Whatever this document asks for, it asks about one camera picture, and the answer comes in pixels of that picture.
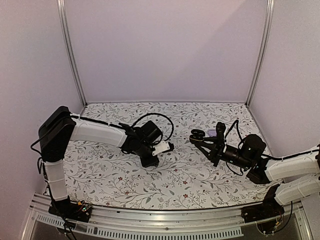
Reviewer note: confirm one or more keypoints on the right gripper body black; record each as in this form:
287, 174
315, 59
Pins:
241, 162

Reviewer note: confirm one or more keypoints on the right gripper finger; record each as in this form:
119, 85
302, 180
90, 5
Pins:
210, 141
209, 150

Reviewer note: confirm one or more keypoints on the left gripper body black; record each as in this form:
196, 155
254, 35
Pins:
144, 148

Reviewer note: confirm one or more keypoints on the purple earbud charging case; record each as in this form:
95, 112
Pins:
212, 133

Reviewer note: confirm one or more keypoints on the black earbud charging case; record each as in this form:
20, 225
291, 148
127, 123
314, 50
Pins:
197, 136

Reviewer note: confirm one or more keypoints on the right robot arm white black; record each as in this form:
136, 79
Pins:
289, 166

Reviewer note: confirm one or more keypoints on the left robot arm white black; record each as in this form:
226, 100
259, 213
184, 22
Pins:
62, 127

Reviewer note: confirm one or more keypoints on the floral table mat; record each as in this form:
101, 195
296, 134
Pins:
184, 179

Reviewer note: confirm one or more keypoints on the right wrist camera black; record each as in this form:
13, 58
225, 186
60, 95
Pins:
220, 136

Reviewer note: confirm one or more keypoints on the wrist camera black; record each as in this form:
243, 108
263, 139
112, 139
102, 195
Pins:
220, 136
162, 147

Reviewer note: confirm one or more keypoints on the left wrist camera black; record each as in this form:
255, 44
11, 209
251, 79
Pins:
162, 147

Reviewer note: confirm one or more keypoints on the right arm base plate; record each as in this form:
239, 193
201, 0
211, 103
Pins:
268, 208

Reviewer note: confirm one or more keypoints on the aluminium front rail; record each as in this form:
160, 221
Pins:
111, 223

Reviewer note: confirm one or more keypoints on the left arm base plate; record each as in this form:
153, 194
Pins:
69, 210

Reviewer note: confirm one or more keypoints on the right aluminium corner post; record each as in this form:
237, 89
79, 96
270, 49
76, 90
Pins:
262, 51

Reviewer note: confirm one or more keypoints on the aluminium corner post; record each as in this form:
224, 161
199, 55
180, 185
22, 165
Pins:
262, 51
69, 51

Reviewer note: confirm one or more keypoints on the left aluminium corner post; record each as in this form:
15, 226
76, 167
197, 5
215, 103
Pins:
69, 51

